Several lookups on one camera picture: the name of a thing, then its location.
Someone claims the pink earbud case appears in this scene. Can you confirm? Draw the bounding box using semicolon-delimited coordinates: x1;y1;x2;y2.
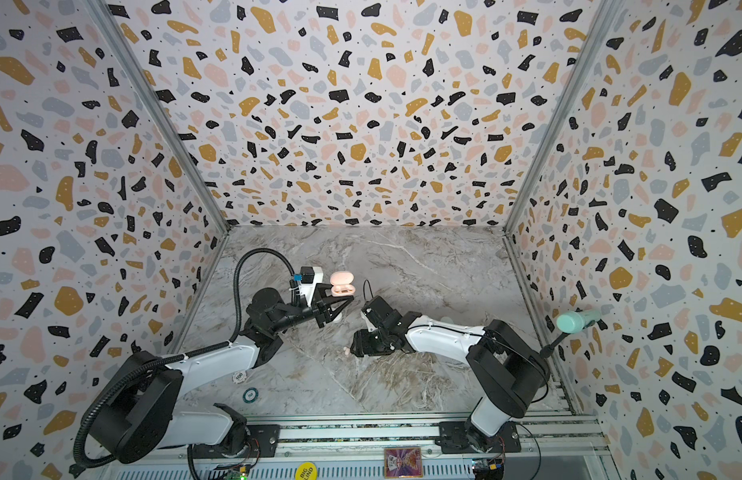
330;271;356;297

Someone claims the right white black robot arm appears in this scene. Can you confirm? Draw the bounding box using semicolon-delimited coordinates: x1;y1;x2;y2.
350;297;550;449

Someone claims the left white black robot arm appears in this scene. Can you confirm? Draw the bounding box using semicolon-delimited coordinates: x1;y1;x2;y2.
73;283;354;468

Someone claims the white poker chip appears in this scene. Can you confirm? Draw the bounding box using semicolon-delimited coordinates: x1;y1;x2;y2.
232;370;248;384

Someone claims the pink square card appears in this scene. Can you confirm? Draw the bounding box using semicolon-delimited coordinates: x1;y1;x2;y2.
383;447;424;479

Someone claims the yellow round sticker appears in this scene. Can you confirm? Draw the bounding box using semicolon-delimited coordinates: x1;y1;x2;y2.
294;462;318;480

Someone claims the mint green microphone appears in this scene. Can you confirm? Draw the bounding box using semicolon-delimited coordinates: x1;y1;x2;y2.
539;309;601;359

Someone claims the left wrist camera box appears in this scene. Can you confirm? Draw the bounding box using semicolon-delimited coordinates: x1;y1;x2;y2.
292;266;324;307

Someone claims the teal ring poker chip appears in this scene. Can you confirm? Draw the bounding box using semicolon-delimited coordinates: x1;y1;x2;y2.
243;387;259;404

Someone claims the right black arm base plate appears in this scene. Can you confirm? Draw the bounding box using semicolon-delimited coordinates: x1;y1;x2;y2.
435;420;521;455

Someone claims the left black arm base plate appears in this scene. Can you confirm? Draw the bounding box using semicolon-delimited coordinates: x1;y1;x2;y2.
193;424;281;462

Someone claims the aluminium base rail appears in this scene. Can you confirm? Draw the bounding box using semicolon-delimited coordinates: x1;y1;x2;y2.
97;412;618;480

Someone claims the black corrugated cable conduit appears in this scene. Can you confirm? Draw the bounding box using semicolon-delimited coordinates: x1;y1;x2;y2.
72;247;297;469

